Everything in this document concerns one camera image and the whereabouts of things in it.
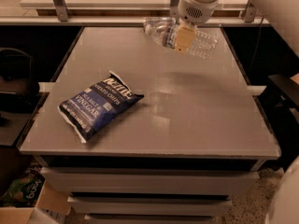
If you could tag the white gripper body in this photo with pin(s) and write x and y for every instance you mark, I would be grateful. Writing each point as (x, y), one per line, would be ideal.
(195, 10)

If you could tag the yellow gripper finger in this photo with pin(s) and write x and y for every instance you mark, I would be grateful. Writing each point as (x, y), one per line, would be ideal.
(185, 34)

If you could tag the clear plastic water bottle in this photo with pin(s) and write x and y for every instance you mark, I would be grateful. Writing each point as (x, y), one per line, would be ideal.
(162, 30)

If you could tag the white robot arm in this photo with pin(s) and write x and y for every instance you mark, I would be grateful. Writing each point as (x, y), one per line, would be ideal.
(283, 15)

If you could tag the blue vinegar chip bag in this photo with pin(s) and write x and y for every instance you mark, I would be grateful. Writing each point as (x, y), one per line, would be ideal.
(94, 108)

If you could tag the green snack bag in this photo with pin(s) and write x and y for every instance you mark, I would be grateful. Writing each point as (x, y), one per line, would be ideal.
(24, 191)

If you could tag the grey drawer cabinet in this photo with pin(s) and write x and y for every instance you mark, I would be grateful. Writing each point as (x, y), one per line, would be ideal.
(194, 140)

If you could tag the white shelf with metal brackets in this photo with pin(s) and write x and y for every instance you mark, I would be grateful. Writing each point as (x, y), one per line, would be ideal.
(96, 12)

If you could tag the black chair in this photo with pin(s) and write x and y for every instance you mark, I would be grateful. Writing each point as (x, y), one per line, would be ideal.
(18, 86)

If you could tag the cardboard box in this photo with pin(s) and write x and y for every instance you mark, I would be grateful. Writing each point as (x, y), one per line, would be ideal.
(51, 208)

